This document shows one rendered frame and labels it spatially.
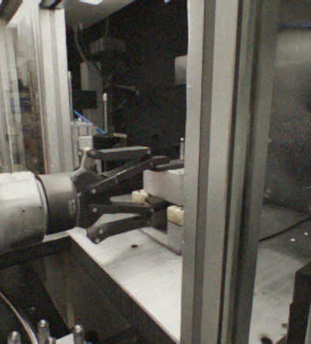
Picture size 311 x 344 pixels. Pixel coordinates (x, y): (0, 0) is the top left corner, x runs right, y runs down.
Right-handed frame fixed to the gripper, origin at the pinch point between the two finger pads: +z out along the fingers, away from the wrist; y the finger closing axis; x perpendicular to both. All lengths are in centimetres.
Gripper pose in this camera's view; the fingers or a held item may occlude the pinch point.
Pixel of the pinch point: (169, 182)
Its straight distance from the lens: 46.2
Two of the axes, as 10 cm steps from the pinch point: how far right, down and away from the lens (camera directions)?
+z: 8.2, -1.3, 5.6
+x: -5.8, -1.8, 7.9
